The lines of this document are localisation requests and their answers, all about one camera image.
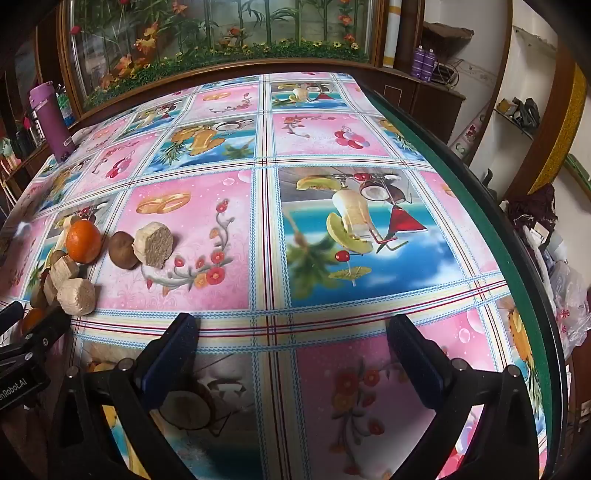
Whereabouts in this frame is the wire basket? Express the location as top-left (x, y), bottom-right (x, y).
top-left (436, 62), bottom-right (463, 89)

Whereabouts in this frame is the dark red cloth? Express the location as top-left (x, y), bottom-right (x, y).
top-left (503, 185), bottom-right (560, 234)

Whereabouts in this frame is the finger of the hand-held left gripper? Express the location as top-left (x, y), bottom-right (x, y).
top-left (0, 301), bottom-right (25, 336)
top-left (0, 308), bottom-right (71, 365)

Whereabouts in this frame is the dark wooden side cabinet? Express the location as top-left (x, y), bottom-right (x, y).
top-left (369, 0), bottom-right (467, 145)

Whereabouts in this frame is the round brown fruit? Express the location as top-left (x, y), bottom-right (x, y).
top-left (108, 231), bottom-right (140, 270)

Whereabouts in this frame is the translucent plastic bag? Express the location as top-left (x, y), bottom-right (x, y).
top-left (545, 258), bottom-right (591, 361)

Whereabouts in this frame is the thick beige cut cylinder piece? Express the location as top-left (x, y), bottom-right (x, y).
top-left (133, 222), bottom-right (174, 269)

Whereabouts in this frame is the glass cabinet with artificial flowers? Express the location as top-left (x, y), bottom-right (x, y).
top-left (58, 0), bottom-right (385, 118)

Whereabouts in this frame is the purple thermos bottle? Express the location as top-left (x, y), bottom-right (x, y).
top-left (28, 82), bottom-right (75, 162)

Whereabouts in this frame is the yellow glitter arch frame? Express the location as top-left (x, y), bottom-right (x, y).
top-left (529, 65), bottom-right (591, 195)

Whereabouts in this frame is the blue label bottle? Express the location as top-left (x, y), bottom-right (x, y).
top-left (55, 85), bottom-right (78, 128)

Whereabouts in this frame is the black item on wall shelf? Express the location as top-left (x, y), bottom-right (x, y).
top-left (513, 98), bottom-right (541, 126)

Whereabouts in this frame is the white roll with yellow band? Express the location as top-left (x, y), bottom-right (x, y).
top-left (382, 0), bottom-right (403, 69)

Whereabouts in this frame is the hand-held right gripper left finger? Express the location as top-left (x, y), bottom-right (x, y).
top-left (46, 313), bottom-right (218, 480)

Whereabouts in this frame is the fruit printed tablecloth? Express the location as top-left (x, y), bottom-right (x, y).
top-left (0, 71), bottom-right (555, 480)

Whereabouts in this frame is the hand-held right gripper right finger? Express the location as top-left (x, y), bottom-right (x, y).
top-left (385, 314), bottom-right (548, 480)

